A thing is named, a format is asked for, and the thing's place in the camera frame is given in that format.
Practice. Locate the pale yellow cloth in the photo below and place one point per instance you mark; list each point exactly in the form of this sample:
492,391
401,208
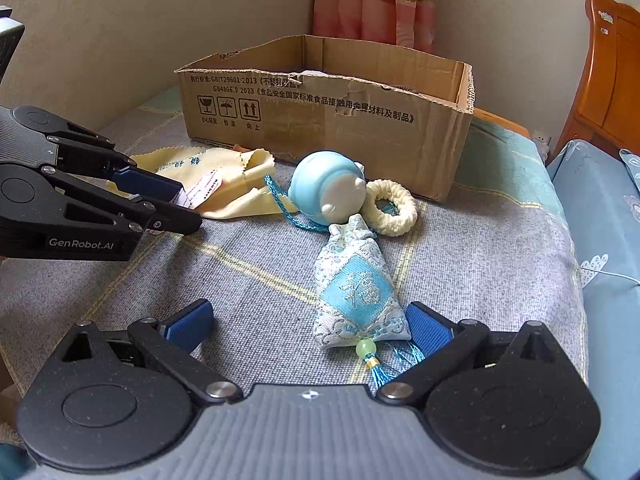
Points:
235,195

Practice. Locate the light blue teapot toy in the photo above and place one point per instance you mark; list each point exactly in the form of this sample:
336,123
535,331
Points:
315,185

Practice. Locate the blue floral bed sheet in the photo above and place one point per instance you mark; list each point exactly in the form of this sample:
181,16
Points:
615,310

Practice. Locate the white wall socket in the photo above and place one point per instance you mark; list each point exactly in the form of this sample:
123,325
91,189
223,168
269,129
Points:
541,137

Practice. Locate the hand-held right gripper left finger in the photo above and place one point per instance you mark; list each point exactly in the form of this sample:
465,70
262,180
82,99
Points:
192,322

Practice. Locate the plaid blanket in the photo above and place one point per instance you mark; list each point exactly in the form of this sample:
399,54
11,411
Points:
200,270

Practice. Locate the pink patterned curtain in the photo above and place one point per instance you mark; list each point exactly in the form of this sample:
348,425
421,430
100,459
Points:
370,10

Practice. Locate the wooden headboard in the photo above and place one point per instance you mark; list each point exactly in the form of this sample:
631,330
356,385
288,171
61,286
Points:
615,85

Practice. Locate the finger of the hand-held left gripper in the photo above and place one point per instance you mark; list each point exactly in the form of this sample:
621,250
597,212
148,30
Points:
145,185
175,220

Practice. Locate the cardboard box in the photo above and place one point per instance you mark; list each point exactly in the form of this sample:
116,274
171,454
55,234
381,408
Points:
325,150

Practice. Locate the wooden bedside table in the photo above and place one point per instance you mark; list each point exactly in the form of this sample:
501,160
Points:
500,120

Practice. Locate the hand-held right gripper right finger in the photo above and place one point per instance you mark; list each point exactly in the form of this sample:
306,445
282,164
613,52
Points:
425,330

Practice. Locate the blue embroidered sachet with tassel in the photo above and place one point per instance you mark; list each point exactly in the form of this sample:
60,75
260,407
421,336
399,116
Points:
355,285

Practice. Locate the blue floral pillow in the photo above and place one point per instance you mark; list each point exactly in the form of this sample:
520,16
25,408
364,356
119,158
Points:
631,165

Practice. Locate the cream scrunchie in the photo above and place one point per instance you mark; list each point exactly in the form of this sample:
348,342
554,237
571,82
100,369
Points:
400,222

